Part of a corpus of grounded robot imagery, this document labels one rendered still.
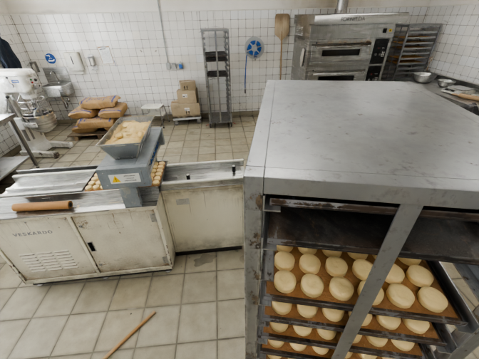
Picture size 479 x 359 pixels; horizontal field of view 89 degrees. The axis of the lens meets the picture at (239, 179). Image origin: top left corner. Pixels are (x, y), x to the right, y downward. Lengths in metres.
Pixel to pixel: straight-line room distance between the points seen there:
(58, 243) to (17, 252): 0.33
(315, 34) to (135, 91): 3.84
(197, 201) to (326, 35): 3.91
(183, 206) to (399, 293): 1.78
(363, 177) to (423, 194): 0.08
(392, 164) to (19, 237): 2.46
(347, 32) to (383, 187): 4.96
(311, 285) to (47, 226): 2.06
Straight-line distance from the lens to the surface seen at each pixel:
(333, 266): 0.66
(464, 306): 0.73
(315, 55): 5.09
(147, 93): 6.15
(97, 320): 2.54
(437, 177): 0.44
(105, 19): 6.13
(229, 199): 2.13
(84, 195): 2.24
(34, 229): 2.43
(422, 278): 0.73
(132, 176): 1.83
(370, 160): 0.44
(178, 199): 2.13
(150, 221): 2.07
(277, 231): 0.48
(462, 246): 0.59
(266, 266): 0.54
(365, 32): 5.43
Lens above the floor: 2.01
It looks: 34 degrees down
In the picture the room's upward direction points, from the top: 1 degrees counter-clockwise
